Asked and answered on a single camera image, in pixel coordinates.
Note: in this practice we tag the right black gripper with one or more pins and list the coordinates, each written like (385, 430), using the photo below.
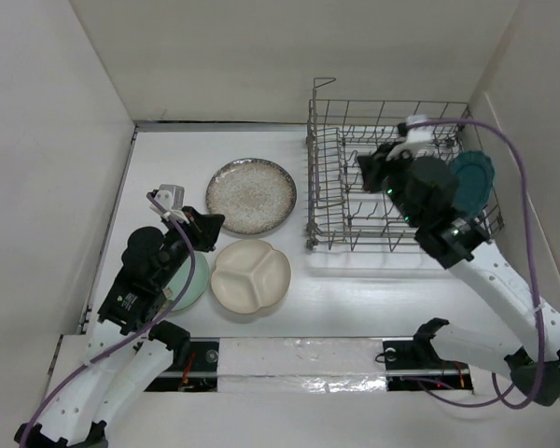
(372, 165)

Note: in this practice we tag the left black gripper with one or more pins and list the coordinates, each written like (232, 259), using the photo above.
(204, 227)

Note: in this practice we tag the speckled brown round plate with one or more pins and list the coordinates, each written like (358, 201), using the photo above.
(254, 195)

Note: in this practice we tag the mint green flower plate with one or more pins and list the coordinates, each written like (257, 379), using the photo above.
(197, 286)

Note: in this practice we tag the cream divided plate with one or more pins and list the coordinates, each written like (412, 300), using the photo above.
(250, 275)

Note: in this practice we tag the dark teal scalloped plate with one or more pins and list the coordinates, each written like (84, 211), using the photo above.
(475, 173)

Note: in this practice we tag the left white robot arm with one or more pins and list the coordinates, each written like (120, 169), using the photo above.
(132, 341)

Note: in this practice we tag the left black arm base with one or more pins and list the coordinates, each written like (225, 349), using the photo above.
(198, 373)

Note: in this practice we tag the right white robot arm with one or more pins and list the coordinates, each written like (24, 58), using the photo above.
(441, 201)

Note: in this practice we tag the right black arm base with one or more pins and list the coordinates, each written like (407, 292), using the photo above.
(409, 369)

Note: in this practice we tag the silver foil tape strip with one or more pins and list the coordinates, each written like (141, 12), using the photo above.
(300, 365)

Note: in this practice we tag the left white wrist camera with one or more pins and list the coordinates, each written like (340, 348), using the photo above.
(167, 201)

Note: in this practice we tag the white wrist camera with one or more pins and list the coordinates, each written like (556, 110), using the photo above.
(167, 201)
(415, 136)

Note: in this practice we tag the grey wire dish rack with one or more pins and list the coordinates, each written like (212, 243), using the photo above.
(341, 216)

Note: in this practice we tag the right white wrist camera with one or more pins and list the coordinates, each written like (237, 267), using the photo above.
(415, 136)

